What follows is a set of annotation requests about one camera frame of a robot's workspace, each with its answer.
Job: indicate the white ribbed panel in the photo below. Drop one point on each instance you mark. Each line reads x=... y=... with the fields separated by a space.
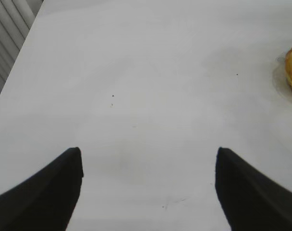
x=6 y=31

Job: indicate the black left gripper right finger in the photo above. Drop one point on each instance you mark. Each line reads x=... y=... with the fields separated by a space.
x=251 y=199

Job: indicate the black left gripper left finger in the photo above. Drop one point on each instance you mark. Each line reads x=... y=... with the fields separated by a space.
x=44 y=197

